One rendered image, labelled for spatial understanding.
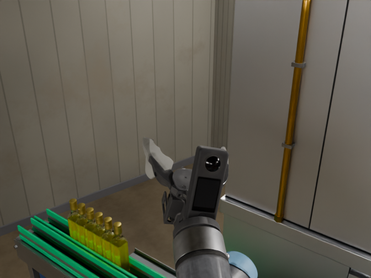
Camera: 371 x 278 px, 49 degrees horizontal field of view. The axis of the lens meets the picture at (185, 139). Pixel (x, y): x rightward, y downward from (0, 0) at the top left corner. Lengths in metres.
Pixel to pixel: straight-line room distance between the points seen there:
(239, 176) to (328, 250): 0.36
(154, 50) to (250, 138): 2.52
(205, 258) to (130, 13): 3.13
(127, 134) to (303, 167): 2.73
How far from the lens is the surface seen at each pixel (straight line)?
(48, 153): 3.59
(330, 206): 1.32
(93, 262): 1.96
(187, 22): 3.92
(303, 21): 1.14
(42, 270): 2.19
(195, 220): 0.59
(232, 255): 0.73
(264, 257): 1.56
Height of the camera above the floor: 2.25
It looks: 27 degrees down
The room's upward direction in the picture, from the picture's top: straight up
